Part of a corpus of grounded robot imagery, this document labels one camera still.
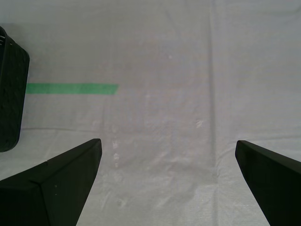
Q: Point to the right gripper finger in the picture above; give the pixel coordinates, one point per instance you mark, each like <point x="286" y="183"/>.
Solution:
<point x="275" y="183"/>
<point x="47" y="193"/>

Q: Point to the black perforated plastic basket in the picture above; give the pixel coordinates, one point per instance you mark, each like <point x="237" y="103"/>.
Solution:
<point x="11" y="94"/>

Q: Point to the long green tape strip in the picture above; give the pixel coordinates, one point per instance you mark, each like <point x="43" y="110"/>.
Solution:
<point x="70" y="89"/>

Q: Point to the white table cover sheet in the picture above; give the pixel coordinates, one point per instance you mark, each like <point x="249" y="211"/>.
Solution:
<point x="164" y="94"/>

